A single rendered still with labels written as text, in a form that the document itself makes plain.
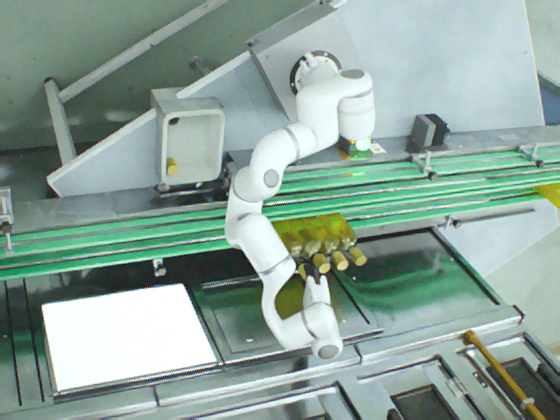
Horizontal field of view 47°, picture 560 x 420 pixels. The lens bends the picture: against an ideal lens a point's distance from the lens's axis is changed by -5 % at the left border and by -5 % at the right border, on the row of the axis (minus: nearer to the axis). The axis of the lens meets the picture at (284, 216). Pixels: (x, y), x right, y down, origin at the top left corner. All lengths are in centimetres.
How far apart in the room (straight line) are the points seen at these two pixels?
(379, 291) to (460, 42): 84
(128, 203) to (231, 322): 45
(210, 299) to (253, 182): 52
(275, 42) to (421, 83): 61
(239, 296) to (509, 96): 122
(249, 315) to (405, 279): 56
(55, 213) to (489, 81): 149
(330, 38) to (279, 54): 15
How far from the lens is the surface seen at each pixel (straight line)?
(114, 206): 194
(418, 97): 228
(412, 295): 212
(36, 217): 192
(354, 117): 163
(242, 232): 151
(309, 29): 185
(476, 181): 235
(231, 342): 180
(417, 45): 219
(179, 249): 193
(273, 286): 153
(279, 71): 186
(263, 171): 149
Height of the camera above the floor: 242
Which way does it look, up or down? 48 degrees down
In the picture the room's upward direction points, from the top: 145 degrees clockwise
